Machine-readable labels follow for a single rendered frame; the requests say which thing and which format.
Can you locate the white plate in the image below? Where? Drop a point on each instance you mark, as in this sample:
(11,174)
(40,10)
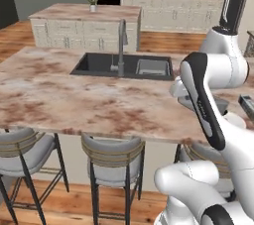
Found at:
(236,120)

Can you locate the beige kitchen island cupboards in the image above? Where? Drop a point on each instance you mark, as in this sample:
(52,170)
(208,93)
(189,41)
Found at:
(82,30)

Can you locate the grey speckled block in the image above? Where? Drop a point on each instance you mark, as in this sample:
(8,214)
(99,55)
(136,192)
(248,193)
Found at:
(250,44)

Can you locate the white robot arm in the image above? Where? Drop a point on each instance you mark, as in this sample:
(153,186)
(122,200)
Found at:
(238,156)

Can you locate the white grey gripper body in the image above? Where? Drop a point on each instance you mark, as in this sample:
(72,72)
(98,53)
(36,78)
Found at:
(178,88)

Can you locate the black kitchen sink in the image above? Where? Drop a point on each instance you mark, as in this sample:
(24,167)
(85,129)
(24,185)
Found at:
(96,65)

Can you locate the dark grey rectangular object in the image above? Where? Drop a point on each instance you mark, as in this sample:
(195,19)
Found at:
(248,105)

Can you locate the grey padded bar stool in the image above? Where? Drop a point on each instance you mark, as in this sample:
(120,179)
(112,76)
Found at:
(201,153)
(23,149)
(112,166)

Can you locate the grey sink tap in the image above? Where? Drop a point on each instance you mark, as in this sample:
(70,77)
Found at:
(121,47)

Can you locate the small potted green plant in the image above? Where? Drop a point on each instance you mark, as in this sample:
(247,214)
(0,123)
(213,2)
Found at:
(93,3)

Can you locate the beige cupboard run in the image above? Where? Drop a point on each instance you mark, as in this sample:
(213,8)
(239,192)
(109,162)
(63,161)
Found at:
(172,14)

